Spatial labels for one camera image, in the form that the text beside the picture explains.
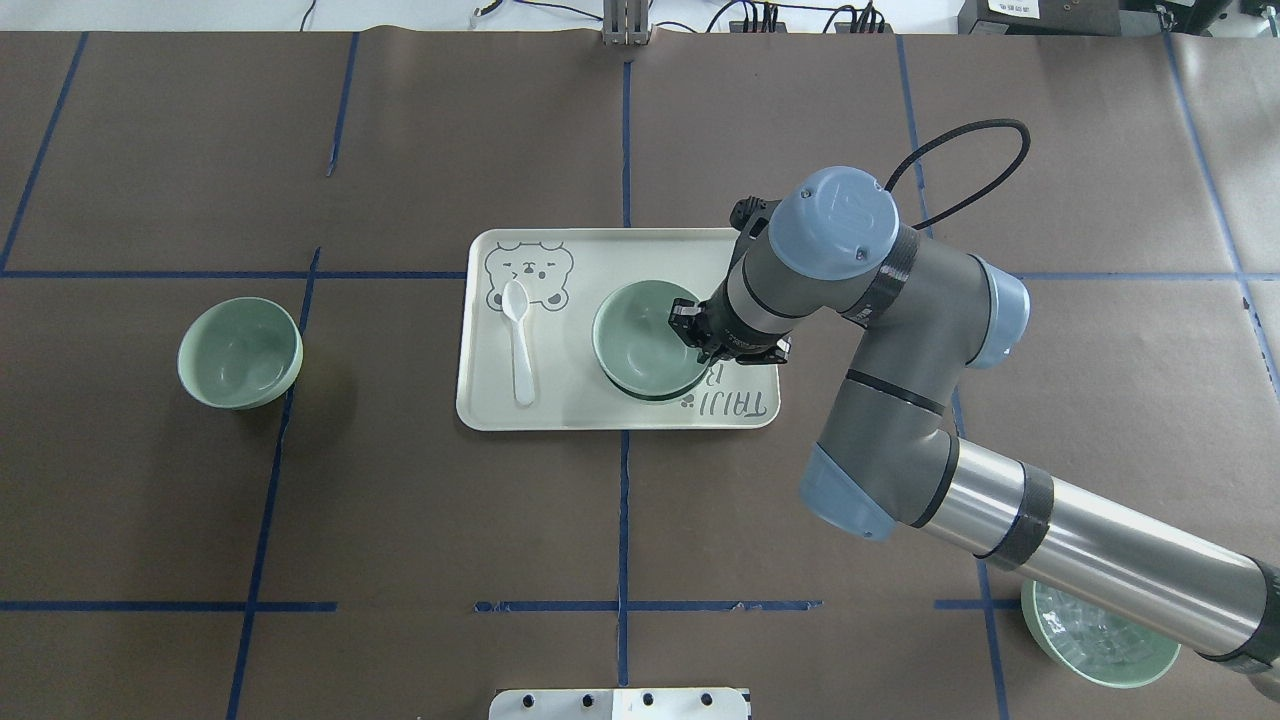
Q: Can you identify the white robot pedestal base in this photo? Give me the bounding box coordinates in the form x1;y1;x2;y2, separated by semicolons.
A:
488;687;753;719

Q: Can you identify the green bowl on tray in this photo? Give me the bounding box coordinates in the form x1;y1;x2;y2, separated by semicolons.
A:
602;363;708;404

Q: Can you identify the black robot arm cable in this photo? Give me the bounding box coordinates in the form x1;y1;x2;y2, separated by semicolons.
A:
884;119;1032;233

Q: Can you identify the white plastic spoon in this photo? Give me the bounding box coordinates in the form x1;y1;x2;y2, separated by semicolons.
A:
502;278;536;407

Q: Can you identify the green bowl with ice cubes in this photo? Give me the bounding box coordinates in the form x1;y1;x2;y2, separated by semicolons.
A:
1020;579;1181;691

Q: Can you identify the cream bear print tray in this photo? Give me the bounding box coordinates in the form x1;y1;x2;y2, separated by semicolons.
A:
456;228;781;430

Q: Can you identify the lone green bowl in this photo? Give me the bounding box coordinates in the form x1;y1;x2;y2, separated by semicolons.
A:
175;296;305;411

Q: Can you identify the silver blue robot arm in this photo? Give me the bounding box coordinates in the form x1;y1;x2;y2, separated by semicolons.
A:
669;167;1279;700

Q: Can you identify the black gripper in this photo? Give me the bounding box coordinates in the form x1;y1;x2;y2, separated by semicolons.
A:
668;291;790;366

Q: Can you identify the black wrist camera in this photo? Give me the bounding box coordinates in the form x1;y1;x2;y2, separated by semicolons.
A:
730;196;780;240

